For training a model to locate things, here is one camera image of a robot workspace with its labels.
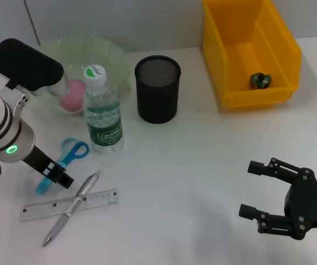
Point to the blue scissors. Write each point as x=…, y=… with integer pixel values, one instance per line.
x=72, y=154

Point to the green plastic wrapper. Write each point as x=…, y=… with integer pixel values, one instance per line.
x=260, y=80

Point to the transparent plastic ruler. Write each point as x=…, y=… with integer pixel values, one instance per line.
x=37, y=211

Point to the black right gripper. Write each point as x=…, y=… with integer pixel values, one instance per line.
x=312, y=207

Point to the silver pen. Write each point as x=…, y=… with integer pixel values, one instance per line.
x=64, y=218

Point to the pale green glass fruit plate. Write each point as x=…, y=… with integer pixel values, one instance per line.
x=106, y=55

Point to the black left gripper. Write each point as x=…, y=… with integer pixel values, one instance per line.
x=39, y=161

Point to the yellow plastic bin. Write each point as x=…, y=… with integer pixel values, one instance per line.
x=257, y=55

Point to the pink toy peach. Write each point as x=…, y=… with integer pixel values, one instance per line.
x=75, y=96

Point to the clear green-label water bottle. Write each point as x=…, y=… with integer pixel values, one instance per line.
x=104, y=124

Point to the black mesh pen holder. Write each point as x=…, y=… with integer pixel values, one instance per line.
x=156, y=91

